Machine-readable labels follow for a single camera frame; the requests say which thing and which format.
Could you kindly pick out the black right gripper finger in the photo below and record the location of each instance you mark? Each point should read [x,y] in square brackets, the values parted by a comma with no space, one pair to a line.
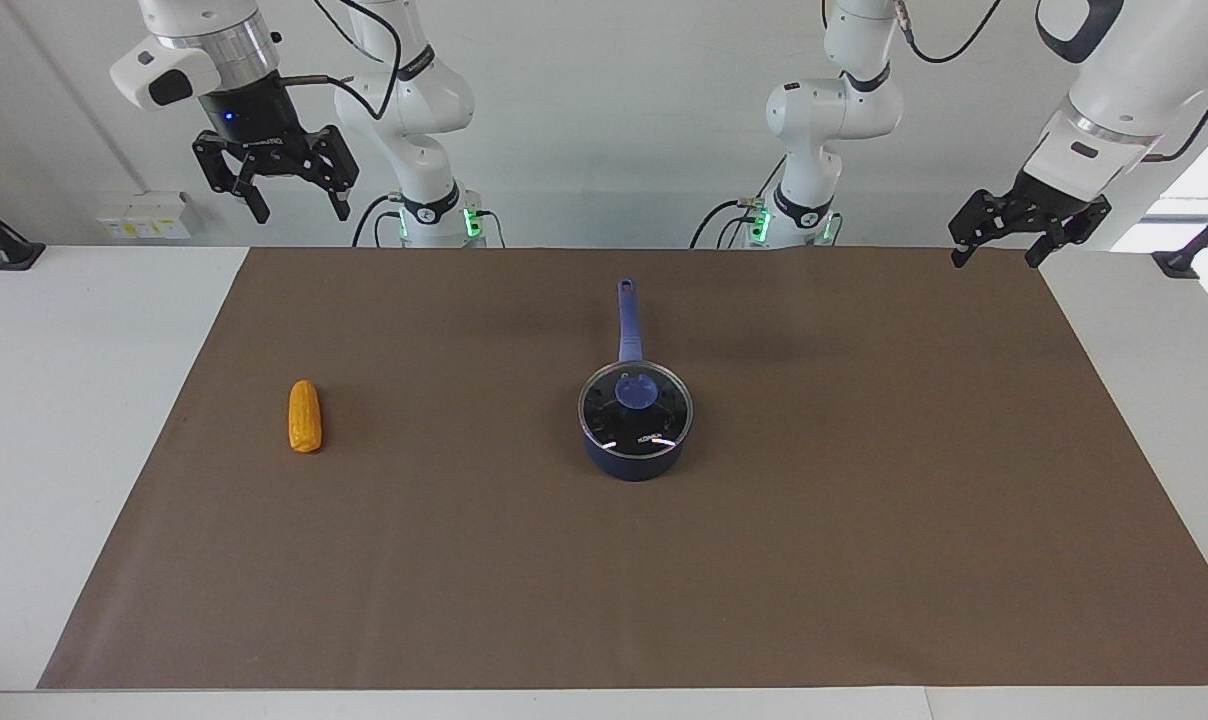
[222,160]
[332,160]

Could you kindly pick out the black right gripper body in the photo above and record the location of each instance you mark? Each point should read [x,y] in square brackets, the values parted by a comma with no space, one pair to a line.
[249,120]

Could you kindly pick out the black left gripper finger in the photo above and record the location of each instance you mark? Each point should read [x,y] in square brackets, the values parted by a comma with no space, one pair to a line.
[984,215]
[1069,230]

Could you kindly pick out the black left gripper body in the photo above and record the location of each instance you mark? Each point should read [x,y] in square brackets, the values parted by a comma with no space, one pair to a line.
[1056,205]

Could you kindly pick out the yellow corn cob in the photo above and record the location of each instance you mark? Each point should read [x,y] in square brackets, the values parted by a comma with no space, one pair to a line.
[305,418]

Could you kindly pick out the glass lid with blue knob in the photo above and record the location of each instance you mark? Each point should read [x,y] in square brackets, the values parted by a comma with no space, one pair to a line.
[656,420]

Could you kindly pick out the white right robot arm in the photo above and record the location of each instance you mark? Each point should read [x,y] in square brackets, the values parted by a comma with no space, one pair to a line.
[414,100]

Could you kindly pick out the dark blue saucepan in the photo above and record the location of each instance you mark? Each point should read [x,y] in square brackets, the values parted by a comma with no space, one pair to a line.
[628,330]

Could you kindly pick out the brown table mat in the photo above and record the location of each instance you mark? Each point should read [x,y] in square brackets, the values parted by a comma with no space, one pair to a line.
[464,560]

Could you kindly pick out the white wall socket box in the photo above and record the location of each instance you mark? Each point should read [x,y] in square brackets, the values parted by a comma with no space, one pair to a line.
[144,216]

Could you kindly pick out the black clamp mount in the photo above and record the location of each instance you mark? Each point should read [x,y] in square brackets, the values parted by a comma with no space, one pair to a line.
[9,252]
[1184,260]

